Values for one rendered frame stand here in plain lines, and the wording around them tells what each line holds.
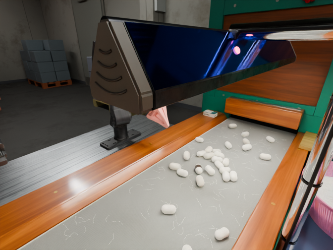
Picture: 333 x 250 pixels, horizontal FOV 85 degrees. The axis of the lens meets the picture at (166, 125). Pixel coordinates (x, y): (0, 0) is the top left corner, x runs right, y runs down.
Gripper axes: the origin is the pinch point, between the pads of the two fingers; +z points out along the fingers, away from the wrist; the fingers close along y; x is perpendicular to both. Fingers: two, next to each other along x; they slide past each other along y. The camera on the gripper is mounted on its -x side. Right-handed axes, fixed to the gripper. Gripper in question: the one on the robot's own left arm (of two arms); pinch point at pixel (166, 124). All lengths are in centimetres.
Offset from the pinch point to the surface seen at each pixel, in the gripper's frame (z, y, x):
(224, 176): 22.2, 1.1, -5.9
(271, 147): 26.8, 30.8, -7.5
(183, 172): 14.9, -5.2, 0.4
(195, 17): -150, 226, 49
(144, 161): 5.6, -8.9, 8.2
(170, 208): 19.0, -17.0, -3.4
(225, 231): 27.9, -13.9, -10.8
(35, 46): -447, 116, 357
